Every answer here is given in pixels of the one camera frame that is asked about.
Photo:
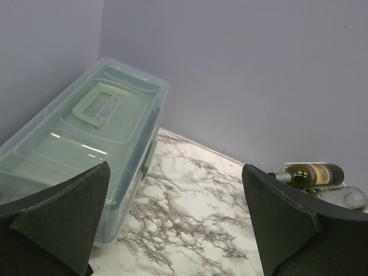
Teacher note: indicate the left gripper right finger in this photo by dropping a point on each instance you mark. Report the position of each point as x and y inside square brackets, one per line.
[298, 234]

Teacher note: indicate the wine bottle on rack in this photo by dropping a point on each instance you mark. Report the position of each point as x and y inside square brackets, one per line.
[313, 174]

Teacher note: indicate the tall clear glass bottle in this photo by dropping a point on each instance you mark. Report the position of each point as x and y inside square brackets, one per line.
[344, 196]

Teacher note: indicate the clear plastic storage bin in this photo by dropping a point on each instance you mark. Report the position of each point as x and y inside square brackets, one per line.
[111, 114]

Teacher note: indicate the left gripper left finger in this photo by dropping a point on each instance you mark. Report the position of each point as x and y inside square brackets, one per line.
[52, 232]

